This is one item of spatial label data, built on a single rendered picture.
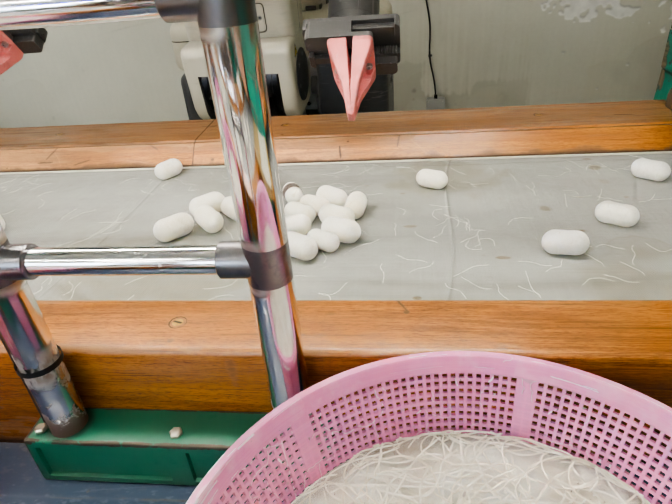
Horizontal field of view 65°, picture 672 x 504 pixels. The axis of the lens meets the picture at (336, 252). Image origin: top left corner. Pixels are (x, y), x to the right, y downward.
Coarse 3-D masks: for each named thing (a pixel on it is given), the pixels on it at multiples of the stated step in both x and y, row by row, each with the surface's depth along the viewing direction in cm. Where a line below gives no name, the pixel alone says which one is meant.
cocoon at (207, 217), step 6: (198, 210) 50; (204, 210) 50; (210, 210) 50; (198, 216) 50; (204, 216) 49; (210, 216) 49; (216, 216) 49; (198, 222) 50; (204, 222) 49; (210, 222) 49; (216, 222) 49; (222, 222) 50; (204, 228) 49; (210, 228) 49; (216, 228) 49
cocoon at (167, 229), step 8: (176, 216) 49; (184, 216) 49; (160, 224) 48; (168, 224) 48; (176, 224) 49; (184, 224) 49; (192, 224) 50; (160, 232) 48; (168, 232) 48; (176, 232) 49; (184, 232) 49; (160, 240) 49; (168, 240) 49
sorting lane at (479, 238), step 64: (0, 192) 63; (64, 192) 61; (128, 192) 60; (192, 192) 59; (384, 192) 55; (448, 192) 54; (512, 192) 53; (576, 192) 52; (640, 192) 51; (320, 256) 45; (384, 256) 45; (448, 256) 44; (512, 256) 43; (576, 256) 42; (640, 256) 42
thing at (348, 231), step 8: (328, 224) 46; (336, 224) 46; (344, 224) 46; (352, 224) 46; (336, 232) 46; (344, 232) 45; (352, 232) 45; (360, 232) 46; (344, 240) 46; (352, 240) 46
